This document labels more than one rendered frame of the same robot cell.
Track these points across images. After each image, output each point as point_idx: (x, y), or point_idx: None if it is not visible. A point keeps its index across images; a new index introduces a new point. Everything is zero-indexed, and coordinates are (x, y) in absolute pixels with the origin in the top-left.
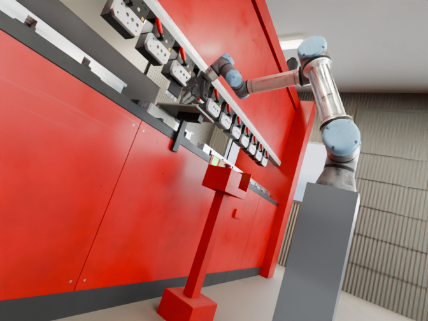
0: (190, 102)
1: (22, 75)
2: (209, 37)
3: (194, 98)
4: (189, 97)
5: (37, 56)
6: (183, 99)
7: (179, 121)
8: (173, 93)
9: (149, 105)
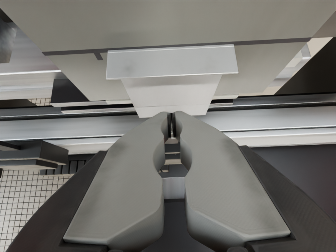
0: (100, 155)
1: None
2: None
3: (81, 221)
4: (163, 193)
5: None
6: (214, 132)
7: (62, 92)
8: (177, 204)
9: (307, 46)
